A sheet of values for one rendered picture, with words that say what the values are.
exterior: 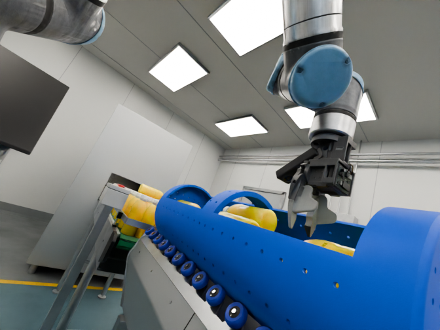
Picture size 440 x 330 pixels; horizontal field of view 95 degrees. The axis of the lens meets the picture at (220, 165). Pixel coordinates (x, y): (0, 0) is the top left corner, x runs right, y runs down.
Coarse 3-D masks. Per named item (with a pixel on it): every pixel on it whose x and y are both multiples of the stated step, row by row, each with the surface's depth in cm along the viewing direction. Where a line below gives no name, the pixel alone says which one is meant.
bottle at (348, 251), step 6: (306, 240) 37; (312, 240) 36; (318, 240) 36; (324, 240) 36; (324, 246) 34; (330, 246) 33; (336, 246) 33; (342, 246) 33; (342, 252) 31; (348, 252) 31
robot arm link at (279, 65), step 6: (282, 54) 45; (282, 60) 43; (276, 66) 43; (282, 66) 43; (276, 72) 43; (270, 78) 45; (276, 78) 44; (270, 84) 46; (276, 84) 45; (270, 90) 47; (276, 90) 47; (282, 96) 46; (306, 108) 49; (312, 108) 48
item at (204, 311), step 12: (144, 240) 91; (156, 252) 76; (168, 264) 66; (168, 276) 60; (180, 276) 58; (180, 288) 53; (192, 288) 52; (204, 288) 50; (192, 300) 48; (204, 312) 43; (216, 312) 42; (204, 324) 41; (216, 324) 40
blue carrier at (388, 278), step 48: (192, 192) 101; (240, 192) 59; (192, 240) 56; (240, 240) 41; (288, 240) 33; (336, 240) 50; (384, 240) 24; (432, 240) 22; (240, 288) 39; (288, 288) 29; (336, 288) 25; (384, 288) 21; (432, 288) 21
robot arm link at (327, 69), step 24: (288, 0) 30; (312, 0) 28; (336, 0) 28; (288, 24) 31; (312, 24) 29; (336, 24) 29; (288, 48) 32; (312, 48) 30; (336, 48) 29; (288, 72) 34; (312, 72) 30; (336, 72) 30; (288, 96) 38; (312, 96) 32; (336, 96) 32
